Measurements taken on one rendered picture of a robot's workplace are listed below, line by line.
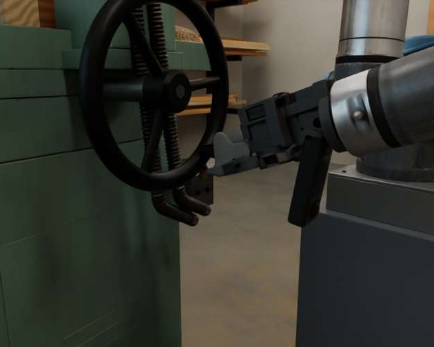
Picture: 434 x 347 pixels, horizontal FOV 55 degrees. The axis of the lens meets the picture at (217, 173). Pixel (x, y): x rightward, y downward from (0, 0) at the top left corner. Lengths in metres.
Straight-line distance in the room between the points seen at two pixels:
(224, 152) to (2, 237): 0.35
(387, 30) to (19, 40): 0.50
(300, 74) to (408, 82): 3.88
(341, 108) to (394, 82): 0.06
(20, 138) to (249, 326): 1.07
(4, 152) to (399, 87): 0.52
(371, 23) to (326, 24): 3.59
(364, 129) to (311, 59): 3.80
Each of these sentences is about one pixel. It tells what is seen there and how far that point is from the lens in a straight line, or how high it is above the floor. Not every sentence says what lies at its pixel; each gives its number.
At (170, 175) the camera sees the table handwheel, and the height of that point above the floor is 0.69.
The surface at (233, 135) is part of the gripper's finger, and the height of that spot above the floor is 0.75.
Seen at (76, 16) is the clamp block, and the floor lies 0.92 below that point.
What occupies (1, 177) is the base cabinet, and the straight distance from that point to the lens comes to 0.67.
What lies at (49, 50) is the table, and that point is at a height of 0.87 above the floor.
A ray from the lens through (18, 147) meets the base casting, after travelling 0.68.
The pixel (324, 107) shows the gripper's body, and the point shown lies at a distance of 0.49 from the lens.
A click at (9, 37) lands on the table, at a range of 0.67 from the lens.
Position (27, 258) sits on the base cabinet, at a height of 0.56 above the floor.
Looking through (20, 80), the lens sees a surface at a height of 0.82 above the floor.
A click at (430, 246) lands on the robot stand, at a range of 0.84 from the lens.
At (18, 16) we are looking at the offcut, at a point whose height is 0.91.
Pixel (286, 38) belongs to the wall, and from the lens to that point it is 4.42.
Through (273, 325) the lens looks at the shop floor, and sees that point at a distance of 1.53.
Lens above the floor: 0.83
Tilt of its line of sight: 13 degrees down
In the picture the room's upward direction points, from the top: straight up
